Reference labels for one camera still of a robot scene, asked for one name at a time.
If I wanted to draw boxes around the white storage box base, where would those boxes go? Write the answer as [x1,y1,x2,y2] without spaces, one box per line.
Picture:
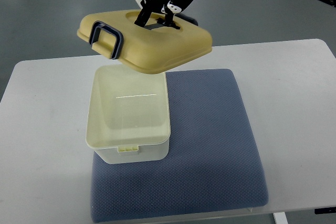
[86,65,171,164]

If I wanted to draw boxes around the black table bracket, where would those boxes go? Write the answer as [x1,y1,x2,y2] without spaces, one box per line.
[314,207,336,215]

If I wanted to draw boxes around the white table leg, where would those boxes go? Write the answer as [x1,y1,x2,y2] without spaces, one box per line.
[272,212,289,224]

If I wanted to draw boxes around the yellow box lid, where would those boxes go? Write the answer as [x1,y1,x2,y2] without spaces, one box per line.
[77,9,212,74]

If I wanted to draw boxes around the blue grey cushion mat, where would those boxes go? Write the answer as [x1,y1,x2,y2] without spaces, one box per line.
[91,69,268,223]

